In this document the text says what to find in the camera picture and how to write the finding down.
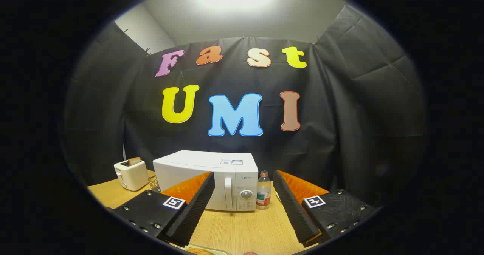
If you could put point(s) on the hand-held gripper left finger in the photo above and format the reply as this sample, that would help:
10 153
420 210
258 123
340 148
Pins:
196 206

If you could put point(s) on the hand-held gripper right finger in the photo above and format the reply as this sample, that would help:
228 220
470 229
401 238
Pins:
293 206

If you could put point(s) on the white microwave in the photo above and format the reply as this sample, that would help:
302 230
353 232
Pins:
196 164

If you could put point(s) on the golden bread roll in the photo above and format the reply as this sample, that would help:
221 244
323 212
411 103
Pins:
199 251

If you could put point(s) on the clear plastic water bottle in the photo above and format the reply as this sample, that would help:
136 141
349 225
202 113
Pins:
263 192

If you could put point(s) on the white plate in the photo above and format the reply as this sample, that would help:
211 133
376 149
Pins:
221 251

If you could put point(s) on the white toaster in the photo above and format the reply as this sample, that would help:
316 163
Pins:
132 175

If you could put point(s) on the toast slice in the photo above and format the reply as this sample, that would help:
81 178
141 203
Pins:
134 161

